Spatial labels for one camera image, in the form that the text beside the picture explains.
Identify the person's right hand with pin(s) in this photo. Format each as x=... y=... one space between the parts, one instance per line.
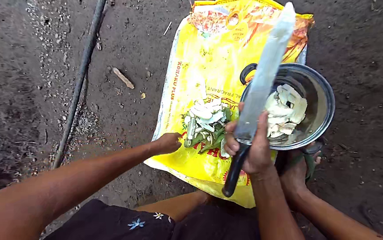
x=257 y=159

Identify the person's left hand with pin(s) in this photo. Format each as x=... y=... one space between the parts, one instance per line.
x=165 y=144

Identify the person's right fingers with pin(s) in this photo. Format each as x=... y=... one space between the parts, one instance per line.
x=232 y=141

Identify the person's right thumb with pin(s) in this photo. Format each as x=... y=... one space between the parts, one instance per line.
x=261 y=130

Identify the person's left fingers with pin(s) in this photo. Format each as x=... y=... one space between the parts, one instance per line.
x=177 y=143

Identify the pile of pale sliced pieces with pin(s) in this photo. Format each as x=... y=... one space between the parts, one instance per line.
x=286 y=106

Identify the yellow printed sack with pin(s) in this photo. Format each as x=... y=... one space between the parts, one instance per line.
x=208 y=60

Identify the long grey pipe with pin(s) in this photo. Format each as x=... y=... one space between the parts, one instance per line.
x=77 y=90

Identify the pile of green-white peels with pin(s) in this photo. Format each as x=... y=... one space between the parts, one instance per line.
x=208 y=115

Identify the person's legs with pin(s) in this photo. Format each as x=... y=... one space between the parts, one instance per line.
x=111 y=223

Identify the person's right forearm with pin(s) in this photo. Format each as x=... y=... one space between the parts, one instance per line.
x=276 y=206

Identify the brown wood piece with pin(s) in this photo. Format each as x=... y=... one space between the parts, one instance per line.
x=123 y=78

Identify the person's left forearm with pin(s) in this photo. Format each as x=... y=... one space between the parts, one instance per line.
x=74 y=183

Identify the thin white stick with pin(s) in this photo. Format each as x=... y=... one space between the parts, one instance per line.
x=167 y=28

